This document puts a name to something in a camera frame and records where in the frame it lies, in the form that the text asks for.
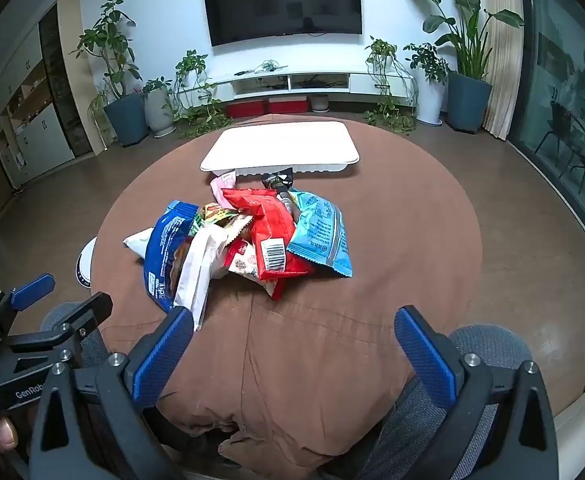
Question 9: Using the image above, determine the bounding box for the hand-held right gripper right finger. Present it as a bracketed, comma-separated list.
[394, 305, 558, 480]

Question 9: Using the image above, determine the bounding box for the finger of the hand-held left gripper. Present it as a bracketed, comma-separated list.
[2, 291, 114, 357]
[0, 273, 56, 341]

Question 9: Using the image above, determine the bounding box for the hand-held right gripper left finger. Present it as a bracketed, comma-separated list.
[26, 306, 196, 480]

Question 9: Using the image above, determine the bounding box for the dark blue snack packet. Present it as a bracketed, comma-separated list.
[142, 200, 203, 313]

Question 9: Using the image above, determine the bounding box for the red white snack packet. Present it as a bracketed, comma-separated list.
[222, 237, 288, 301]

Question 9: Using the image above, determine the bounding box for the green edged snack packet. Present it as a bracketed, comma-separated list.
[192, 202, 253, 241]

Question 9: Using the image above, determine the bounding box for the light blue snack packet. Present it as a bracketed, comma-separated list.
[286, 187, 354, 279]

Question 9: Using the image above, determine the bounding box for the large red snack packet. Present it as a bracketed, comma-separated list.
[221, 187, 318, 281]

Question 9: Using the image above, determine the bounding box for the pink snack packet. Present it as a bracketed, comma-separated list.
[209, 170, 238, 206]

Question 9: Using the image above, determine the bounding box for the black snack packet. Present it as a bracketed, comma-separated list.
[261, 166, 298, 211]

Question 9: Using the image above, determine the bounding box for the white plastic tray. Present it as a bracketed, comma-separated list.
[200, 121, 361, 176]

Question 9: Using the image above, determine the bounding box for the white round object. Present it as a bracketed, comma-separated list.
[75, 237, 98, 293]

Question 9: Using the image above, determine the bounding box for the grey fabric chair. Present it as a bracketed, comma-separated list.
[40, 301, 536, 480]

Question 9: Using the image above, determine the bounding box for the leafy tree in blue pot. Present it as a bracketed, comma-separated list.
[70, 0, 149, 147]

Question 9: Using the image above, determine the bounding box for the plant in white ribbed pot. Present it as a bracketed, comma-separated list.
[142, 77, 176, 138]

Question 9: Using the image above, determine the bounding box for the bushy plant in white pot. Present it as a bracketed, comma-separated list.
[403, 42, 448, 126]

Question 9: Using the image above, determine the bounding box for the red storage box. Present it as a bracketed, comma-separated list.
[226, 100, 267, 118]
[268, 96, 307, 114]

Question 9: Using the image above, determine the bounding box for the broad-leaf plant in blue pot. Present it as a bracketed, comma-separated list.
[395, 0, 523, 134]

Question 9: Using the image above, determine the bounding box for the trailing pothos plant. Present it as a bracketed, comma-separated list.
[363, 36, 418, 133]
[172, 50, 233, 138]

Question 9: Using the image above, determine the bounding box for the white television cabinet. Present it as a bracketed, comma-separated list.
[175, 67, 416, 111]

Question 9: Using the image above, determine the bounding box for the glass sliding door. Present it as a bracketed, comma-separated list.
[507, 0, 585, 261]

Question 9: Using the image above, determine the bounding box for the beige curtain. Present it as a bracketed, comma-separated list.
[483, 0, 526, 141]

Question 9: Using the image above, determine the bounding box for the white wall cupboard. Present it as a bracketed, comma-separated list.
[0, 0, 93, 186]

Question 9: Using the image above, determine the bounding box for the cable bundle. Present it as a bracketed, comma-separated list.
[235, 60, 289, 77]

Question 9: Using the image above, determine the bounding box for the black wall television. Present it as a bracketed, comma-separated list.
[201, 0, 363, 47]

